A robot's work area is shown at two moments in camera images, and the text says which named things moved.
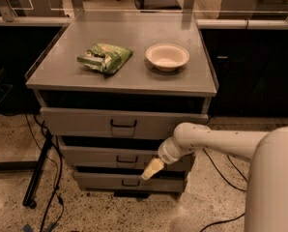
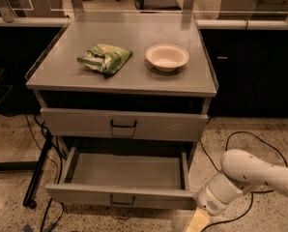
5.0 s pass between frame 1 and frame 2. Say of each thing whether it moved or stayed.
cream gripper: moved
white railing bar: stayed
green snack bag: stayed
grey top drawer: stayed
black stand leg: stayed
